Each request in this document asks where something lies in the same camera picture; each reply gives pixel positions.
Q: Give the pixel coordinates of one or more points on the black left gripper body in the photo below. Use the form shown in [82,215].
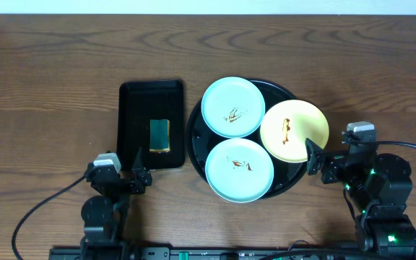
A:
[136,181]

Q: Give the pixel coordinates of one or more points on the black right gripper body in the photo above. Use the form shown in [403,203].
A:
[336,170]

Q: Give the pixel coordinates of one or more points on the yellow plate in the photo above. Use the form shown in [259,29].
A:
[287,125]

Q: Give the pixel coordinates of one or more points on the green and yellow sponge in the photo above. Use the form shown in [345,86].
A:
[159,139]

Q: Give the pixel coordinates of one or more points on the light blue plate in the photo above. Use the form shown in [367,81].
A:
[233,107]
[239,170]

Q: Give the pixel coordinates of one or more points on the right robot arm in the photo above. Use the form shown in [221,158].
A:
[377,184]

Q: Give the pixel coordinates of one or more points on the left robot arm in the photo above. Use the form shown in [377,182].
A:
[105,215]

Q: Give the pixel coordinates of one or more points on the black rectangular tray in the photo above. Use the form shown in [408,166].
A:
[139,103]

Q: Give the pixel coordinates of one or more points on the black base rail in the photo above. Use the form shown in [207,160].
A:
[162,253]

